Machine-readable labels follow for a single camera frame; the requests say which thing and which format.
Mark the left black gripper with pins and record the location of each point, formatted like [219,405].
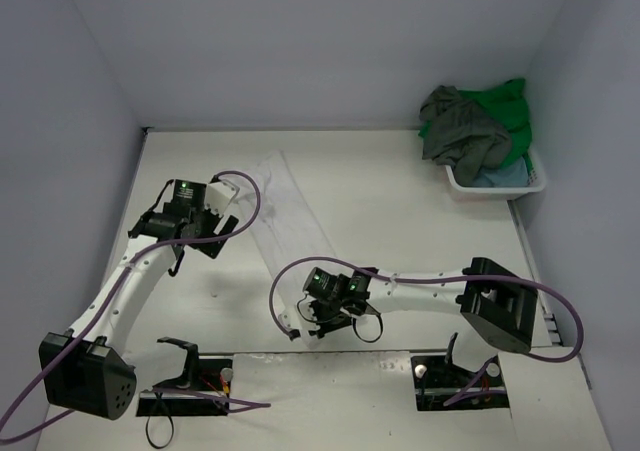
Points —
[216,236]

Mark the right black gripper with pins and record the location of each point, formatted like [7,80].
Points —
[323,321]

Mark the white t shirt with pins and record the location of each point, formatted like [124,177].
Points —
[284,231]

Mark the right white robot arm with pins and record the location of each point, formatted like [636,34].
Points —
[498,307]

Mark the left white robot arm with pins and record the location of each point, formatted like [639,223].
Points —
[85,366]

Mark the grey t shirt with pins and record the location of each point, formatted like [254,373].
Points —
[461,134]

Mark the light blue t shirt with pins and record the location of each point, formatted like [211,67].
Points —
[514,175]

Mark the white laundry basket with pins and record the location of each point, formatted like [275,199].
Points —
[537,181]

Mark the green t shirt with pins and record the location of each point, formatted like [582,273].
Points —
[506,103]

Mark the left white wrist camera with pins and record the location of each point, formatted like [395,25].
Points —
[219,195]

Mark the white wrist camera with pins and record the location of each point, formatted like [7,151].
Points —
[219,195]
[292,320]

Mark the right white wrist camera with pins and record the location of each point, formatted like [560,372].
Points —
[292,320]

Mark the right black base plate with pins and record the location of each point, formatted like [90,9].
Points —
[440,385]

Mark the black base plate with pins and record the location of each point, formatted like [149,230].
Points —
[209,382]
[440,385]

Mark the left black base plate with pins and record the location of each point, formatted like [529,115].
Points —
[209,382]

